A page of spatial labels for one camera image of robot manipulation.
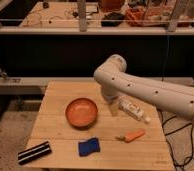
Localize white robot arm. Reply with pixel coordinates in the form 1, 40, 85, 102
94, 54, 194, 124

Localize translucent plastic cup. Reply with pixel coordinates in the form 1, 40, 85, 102
109, 100, 119, 116

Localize orange bowl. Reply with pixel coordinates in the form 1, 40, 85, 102
65, 98, 98, 128

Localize white plastic bottle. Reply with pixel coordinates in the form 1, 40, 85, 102
119, 99, 150, 124

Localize blue sponge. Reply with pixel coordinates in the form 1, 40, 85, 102
78, 137, 100, 157

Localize orange toy carrot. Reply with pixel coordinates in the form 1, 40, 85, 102
116, 129, 145, 143

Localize black object on bench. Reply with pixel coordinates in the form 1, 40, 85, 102
101, 12, 125, 27

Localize black striped eraser block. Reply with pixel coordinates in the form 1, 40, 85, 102
18, 141, 52, 165

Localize wooden background workbench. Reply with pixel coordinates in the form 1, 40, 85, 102
20, 2, 108, 28

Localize orange tool box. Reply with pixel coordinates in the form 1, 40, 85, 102
125, 8, 171, 26

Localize white vertical post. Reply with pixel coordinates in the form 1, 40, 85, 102
77, 0, 87, 32

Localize black floor cables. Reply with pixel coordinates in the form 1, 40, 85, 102
161, 113, 194, 171

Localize grey metal rail beam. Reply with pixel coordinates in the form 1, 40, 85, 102
0, 77, 194, 96

